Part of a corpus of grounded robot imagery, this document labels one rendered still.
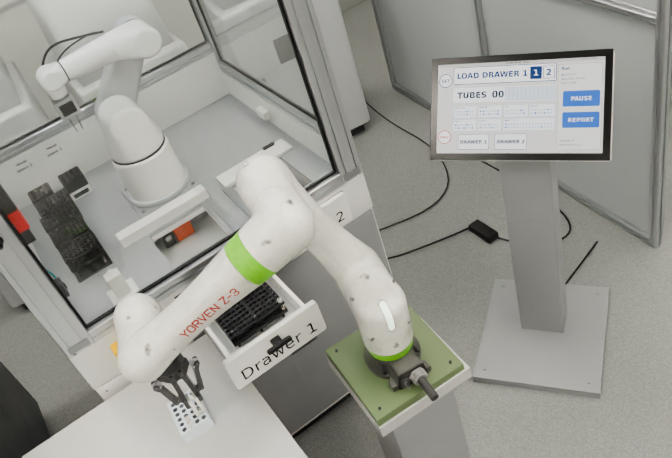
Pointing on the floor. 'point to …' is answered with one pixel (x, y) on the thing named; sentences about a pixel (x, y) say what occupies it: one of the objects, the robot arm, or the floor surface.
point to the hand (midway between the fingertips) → (195, 403)
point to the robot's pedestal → (424, 424)
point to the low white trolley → (148, 402)
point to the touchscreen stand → (541, 298)
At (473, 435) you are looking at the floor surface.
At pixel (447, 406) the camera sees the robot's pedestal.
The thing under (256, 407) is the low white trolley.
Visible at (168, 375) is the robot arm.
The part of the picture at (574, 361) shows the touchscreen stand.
